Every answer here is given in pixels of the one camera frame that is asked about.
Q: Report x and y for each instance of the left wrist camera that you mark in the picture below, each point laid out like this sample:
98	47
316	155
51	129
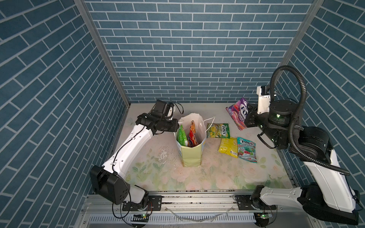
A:
163	109

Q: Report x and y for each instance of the controller board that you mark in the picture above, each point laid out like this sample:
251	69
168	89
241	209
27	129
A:
139	220
262	219

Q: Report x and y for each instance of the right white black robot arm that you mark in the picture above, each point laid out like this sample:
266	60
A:
329	198

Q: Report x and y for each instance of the yellow snack packet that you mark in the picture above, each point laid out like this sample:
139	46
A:
229	147

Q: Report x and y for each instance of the aluminium mounting rail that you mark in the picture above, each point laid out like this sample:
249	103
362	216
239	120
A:
212	209

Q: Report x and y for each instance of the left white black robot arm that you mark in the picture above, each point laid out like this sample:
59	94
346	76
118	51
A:
109	179

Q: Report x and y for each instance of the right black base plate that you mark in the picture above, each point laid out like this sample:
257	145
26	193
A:
248	202

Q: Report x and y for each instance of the purple Fox's candy packet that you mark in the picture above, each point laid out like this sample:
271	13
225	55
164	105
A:
238	112

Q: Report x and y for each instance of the red snack packet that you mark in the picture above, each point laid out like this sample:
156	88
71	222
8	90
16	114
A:
192	140

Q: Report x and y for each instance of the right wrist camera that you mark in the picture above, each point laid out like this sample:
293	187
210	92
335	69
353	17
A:
264	99

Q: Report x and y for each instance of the left controller board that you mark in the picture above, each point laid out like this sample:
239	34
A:
139	220

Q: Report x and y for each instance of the right controller board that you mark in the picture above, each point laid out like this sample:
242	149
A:
262	219

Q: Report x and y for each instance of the green Fox's spring tea packet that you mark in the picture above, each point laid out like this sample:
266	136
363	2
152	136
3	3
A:
218	130

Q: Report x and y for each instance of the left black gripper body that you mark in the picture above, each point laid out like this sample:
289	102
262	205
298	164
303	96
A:
168	125

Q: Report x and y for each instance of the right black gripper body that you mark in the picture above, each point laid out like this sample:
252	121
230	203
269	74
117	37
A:
252	119

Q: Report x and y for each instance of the floral paper gift bag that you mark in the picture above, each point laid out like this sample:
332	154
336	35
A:
192	157

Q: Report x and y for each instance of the bright green snack packet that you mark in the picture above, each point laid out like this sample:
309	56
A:
181	137

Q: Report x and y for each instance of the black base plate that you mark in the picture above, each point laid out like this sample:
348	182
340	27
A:
148	203
248	202

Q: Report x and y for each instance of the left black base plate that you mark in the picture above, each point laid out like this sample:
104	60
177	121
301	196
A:
148	203

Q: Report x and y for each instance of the teal Fox's candy packet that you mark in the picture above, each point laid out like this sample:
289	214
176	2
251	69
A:
246	150

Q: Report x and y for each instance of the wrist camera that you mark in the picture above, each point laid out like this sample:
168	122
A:
264	99
163	109

